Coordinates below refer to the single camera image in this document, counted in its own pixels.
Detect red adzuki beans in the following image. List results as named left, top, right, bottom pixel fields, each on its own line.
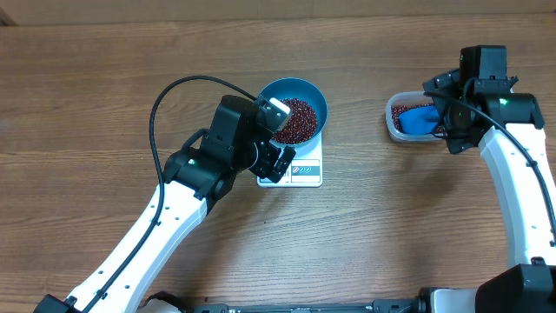
left=393, top=103, right=435, bottom=131

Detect red beans in bowl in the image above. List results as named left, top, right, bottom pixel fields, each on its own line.
left=273, top=98, right=318, bottom=144

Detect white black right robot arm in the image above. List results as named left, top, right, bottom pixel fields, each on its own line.
left=423, top=45, right=555, bottom=312

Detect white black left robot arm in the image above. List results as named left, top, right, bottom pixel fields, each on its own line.
left=35, top=95, right=295, bottom=312

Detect blue metal bowl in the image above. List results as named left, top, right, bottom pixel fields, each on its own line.
left=260, top=77, right=328, bottom=148

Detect blue plastic measuring scoop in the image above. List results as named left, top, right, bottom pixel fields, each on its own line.
left=398, top=105, right=440, bottom=135

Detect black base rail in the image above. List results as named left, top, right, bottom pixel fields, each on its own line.
left=142, top=286, right=479, bottom=313

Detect clear plastic bean container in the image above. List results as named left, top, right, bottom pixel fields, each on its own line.
left=385, top=91, right=440, bottom=143

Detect white digital kitchen scale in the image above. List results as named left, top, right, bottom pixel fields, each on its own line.
left=256, top=133, right=323, bottom=188

